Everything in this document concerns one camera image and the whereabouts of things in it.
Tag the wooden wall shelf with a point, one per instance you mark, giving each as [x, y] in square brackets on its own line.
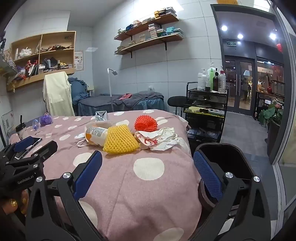
[150, 44]
[150, 26]

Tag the small clear bottle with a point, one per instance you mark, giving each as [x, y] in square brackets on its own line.
[35, 124]

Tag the row of stacked books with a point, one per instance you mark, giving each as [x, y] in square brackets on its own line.
[161, 12]

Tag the white paper wrapper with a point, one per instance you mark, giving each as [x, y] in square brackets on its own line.
[161, 139]

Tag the blue cloth pile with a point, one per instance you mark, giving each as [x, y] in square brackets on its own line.
[77, 89]

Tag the black trolley cart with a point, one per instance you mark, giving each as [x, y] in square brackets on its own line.
[208, 97]

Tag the massage bed with grey blanket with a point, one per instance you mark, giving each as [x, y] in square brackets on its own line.
[138, 104]

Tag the plastic bottle with white label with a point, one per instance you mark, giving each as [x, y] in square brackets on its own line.
[94, 133]

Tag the white floor lamp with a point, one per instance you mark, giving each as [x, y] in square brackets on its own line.
[110, 88]

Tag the wall poster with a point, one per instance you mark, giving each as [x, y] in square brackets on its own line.
[78, 60]

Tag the yellow foam fruit net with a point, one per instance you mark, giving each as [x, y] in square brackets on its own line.
[120, 139]

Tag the small white carton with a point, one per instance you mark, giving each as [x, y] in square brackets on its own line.
[101, 115]

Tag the two wooden wall shelves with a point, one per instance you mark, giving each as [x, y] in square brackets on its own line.
[166, 31]

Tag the black trash bin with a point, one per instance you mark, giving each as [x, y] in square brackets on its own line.
[231, 157]

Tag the person's left hand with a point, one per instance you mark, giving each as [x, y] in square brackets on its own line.
[11, 205]

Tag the cream cloth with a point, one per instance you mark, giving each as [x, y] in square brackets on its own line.
[57, 92]

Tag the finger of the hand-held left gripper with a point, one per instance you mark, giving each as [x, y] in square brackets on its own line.
[47, 149]
[24, 142]

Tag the white wall notice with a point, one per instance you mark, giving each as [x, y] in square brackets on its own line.
[7, 122]

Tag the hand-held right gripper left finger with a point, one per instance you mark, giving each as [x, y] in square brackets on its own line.
[89, 176]

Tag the black cup with straw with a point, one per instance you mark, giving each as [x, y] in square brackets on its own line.
[20, 131]

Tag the glass door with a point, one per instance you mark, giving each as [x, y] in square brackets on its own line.
[239, 83]

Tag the potted green plant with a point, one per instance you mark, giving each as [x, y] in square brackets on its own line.
[272, 115]

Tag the wooden cubby shelf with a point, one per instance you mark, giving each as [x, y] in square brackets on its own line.
[57, 52]

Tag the red cloth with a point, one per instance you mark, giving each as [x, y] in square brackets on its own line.
[126, 96]

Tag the black stool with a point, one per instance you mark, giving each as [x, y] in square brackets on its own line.
[177, 101]

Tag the dark brown bottle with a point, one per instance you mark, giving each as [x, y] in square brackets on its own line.
[215, 82]

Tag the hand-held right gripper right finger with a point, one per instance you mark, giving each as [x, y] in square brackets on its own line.
[207, 176]

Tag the clear plastic bottle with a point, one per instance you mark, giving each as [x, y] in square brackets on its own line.
[222, 81]

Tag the yellow mat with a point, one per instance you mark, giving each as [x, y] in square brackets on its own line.
[195, 109]

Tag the green bottle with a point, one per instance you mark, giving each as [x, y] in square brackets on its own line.
[211, 76]

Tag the red vase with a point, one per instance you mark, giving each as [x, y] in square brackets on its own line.
[269, 90]

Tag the red hanging ornament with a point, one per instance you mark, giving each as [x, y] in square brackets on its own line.
[279, 46]

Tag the smartphone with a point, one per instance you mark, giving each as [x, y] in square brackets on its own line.
[34, 141]

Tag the orange foam fruit net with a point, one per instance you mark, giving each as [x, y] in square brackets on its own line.
[145, 124]

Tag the pink polka dot blanket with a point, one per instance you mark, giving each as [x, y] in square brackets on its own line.
[129, 197]

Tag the white pump bottle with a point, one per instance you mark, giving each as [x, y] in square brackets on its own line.
[201, 80]

